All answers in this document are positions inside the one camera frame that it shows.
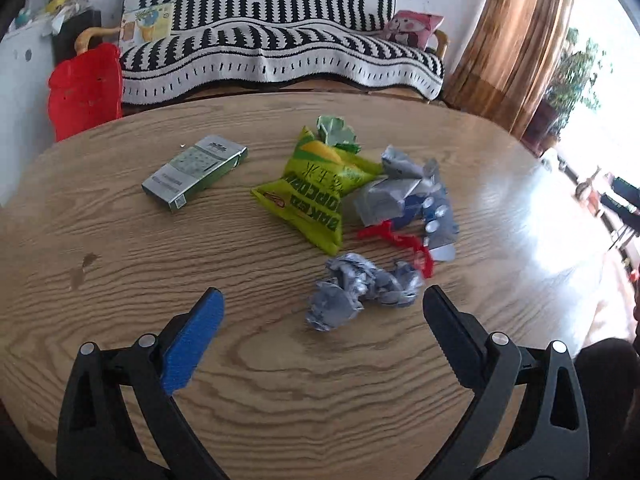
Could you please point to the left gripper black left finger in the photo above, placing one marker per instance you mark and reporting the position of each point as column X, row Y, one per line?
column 157, row 366

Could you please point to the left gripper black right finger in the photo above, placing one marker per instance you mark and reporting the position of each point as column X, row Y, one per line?
column 484, row 363

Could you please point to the yellow-green popcorn snack bag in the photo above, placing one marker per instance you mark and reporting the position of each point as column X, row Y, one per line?
column 310, row 191

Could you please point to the silver pill blister pack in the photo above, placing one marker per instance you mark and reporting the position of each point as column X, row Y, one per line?
column 440, row 230

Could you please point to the crumpled grey paper ball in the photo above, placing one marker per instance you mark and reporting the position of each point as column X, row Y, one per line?
column 354, row 280

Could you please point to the red plastic scrap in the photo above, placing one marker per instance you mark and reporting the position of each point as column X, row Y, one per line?
column 422, row 257

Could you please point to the grey cigarette box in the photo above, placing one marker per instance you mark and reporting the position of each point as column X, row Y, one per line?
column 193, row 170

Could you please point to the white blue plastic wrapper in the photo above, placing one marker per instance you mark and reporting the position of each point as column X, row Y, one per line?
column 405, row 185

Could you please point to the green potted plant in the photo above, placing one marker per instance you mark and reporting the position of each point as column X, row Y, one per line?
column 573, row 82

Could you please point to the brown curtain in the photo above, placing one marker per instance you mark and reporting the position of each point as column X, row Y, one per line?
column 509, row 61

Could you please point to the white cabinet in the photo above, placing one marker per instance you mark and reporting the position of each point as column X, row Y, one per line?
column 27, row 61

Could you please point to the colourful picture book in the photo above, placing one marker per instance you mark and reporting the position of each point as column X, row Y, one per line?
column 145, row 25

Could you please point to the pink cartoon pillow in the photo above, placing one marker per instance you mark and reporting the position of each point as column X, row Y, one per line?
column 412, row 29

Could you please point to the black white striped sofa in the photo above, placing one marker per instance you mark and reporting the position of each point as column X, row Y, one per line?
column 274, row 42

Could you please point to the black side cabinet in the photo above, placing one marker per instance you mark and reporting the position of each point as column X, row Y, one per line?
column 75, row 35

